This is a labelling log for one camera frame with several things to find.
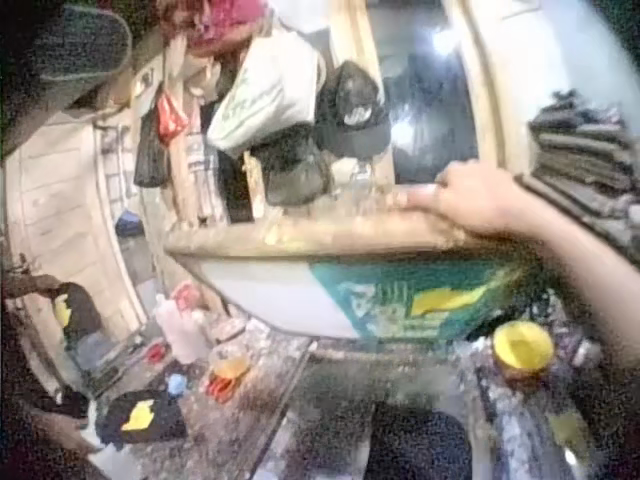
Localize red bag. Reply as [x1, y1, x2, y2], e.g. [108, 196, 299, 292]
[156, 88, 191, 147]

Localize clear glass bottle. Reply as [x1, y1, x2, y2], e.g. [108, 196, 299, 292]
[349, 160, 377, 214]

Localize pink red cloth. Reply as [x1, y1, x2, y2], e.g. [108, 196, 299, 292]
[158, 0, 274, 57]

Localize wooden framed mirror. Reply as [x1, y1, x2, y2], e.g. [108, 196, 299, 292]
[329, 0, 521, 187]

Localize black cloth with yellow patch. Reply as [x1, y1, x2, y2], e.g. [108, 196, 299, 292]
[95, 388, 189, 450]

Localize white green printed tote bag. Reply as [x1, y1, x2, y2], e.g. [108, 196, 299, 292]
[205, 30, 327, 160]

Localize black pouch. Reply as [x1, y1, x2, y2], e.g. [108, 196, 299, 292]
[260, 133, 332, 207]

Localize red tool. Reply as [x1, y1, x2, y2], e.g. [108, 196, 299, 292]
[141, 339, 169, 365]

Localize person's right hand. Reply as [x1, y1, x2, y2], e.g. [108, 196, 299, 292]
[404, 160, 542, 237]

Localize black cap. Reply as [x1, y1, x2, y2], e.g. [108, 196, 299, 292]
[313, 60, 392, 160]

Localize yellow lid jar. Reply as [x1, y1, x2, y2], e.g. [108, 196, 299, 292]
[490, 320, 557, 392]

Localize small blue object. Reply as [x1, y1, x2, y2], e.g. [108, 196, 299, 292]
[166, 373, 189, 400]

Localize wooden board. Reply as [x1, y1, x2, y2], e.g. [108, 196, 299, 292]
[163, 209, 506, 264]

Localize person's legs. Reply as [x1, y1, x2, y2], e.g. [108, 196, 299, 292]
[364, 399, 476, 480]

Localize dark hat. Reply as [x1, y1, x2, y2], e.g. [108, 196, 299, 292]
[14, 4, 134, 96]

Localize white plastic bottle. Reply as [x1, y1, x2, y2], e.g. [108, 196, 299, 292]
[152, 293, 210, 365]

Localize glass jar with orange liquid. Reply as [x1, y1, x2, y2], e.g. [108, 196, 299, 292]
[207, 340, 251, 382]

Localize white drawer cabinet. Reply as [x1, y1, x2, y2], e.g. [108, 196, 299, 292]
[3, 107, 146, 351]

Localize black yellow printed garment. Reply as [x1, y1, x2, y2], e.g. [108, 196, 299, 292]
[51, 282, 105, 346]

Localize white teal printed panel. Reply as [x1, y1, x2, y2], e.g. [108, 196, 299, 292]
[184, 252, 531, 346]

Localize stack of folded dark clothes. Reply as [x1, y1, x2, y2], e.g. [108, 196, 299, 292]
[517, 89, 640, 261]

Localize black hanging bag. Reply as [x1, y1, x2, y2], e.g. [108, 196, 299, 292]
[132, 110, 171, 190]

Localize blue capped container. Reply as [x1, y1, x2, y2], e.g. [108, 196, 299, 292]
[114, 209, 147, 251]

